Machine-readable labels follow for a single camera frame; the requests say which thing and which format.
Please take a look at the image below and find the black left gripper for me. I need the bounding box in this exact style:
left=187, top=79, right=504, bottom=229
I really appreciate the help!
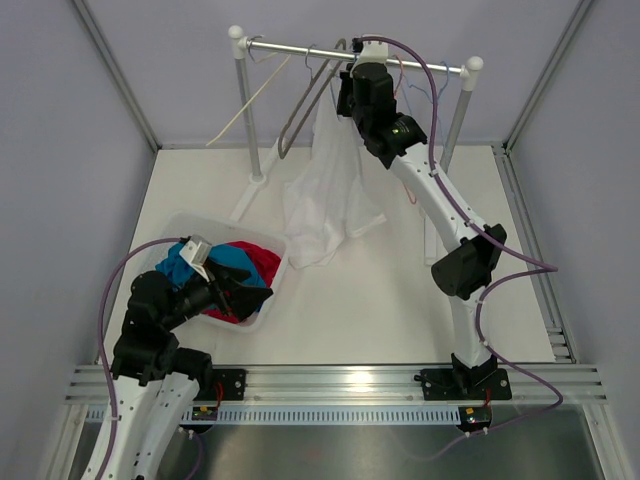
left=161, top=257, right=272, bottom=331

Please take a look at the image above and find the red t shirt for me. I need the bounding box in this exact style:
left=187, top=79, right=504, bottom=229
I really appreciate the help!
left=202, top=240, right=284, bottom=324

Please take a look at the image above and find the blue t shirt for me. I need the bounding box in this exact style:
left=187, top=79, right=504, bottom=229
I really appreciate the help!
left=155, top=241, right=281, bottom=290

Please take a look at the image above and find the white t shirt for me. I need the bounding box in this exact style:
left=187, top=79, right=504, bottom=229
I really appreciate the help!
left=283, top=92, right=386, bottom=269

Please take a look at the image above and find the light blue red-shirt hanger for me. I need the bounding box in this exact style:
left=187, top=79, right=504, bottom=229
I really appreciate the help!
left=399, top=60, right=452, bottom=115

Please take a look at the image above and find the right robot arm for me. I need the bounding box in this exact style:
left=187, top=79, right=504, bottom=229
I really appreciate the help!
left=337, top=62, right=512, bottom=401

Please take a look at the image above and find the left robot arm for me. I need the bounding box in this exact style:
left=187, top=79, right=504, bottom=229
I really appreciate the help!
left=83, top=261, right=273, bottom=479

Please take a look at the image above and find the cream empty hanger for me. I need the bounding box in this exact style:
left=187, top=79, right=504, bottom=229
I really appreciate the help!
left=205, top=25, right=291, bottom=147

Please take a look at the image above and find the grey empty hanger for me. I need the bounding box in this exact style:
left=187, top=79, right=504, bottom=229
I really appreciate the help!
left=276, top=59, right=342, bottom=159

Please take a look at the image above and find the white plastic laundry basket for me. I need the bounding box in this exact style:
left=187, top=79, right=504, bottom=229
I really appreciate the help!
left=148, top=211, right=288, bottom=333

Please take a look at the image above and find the white metal clothes rack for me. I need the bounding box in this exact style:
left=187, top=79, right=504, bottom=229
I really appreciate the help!
left=228, top=24, right=485, bottom=269

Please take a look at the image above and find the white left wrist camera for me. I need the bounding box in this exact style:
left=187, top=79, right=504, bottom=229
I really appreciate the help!
left=179, top=235, right=212, bottom=281

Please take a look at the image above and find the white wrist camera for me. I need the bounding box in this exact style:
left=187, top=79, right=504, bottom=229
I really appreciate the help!
left=352, top=37, right=389, bottom=65
left=179, top=235, right=212, bottom=281

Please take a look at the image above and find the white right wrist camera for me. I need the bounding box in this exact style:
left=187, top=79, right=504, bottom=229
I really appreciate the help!
left=352, top=37, right=389, bottom=65

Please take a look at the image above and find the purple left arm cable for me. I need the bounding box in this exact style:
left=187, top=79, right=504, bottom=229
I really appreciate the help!
left=94, top=238, right=186, bottom=480

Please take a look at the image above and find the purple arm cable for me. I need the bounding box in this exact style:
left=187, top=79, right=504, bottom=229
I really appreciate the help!
left=94, top=238, right=186, bottom=480
left=359, top=35, right=565, bottom=426

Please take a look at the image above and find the white slotted cable duct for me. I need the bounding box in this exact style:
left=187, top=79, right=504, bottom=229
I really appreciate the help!
left=84, top=405, right=494, bottom=425

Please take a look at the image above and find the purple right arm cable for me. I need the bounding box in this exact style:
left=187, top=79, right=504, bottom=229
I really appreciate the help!
left=359, top=35, right=565, bottom=426

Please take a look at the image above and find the aluminium rail frame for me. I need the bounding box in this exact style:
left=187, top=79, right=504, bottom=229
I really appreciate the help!
left=63, top=363, right=608, bottom=405

